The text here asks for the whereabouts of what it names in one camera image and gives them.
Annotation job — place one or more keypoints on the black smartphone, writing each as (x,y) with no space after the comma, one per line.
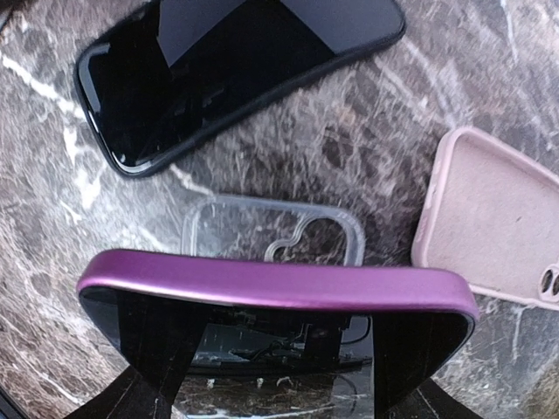
(209,78)

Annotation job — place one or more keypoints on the clear phone case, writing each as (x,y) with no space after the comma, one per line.
(259,229)

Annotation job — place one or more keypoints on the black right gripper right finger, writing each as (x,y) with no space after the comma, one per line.
(409,348)

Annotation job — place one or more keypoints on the pink phone case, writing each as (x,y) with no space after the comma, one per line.
(490,214)

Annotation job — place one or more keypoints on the purple smartphone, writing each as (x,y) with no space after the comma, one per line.
(268,318)

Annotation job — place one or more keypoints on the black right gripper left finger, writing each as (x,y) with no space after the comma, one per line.
(158,337)

